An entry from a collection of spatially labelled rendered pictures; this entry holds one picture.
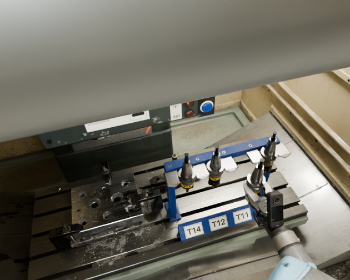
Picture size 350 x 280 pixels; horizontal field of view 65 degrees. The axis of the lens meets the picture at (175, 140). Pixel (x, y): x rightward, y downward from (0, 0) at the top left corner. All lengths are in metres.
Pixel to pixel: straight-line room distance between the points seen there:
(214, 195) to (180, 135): 0.82
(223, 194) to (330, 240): 0.51
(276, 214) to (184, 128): 1.31
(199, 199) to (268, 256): 0.40
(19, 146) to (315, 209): 1.87
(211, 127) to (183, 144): 0.28
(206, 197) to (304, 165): 0.59
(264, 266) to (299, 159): 0.61
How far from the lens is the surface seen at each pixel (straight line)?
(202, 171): 1.02
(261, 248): 1.44
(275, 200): 0.93
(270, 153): 1.09
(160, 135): 1.67
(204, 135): 2.06
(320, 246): 1.49
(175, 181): 1.00
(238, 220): 1.26
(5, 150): 2.21
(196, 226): 1.21
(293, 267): 0.61
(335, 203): 1.56
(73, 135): 0.71
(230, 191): 1.37
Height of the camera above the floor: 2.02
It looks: 45 degrees down
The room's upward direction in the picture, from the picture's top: 4 degrees counter-clockwise
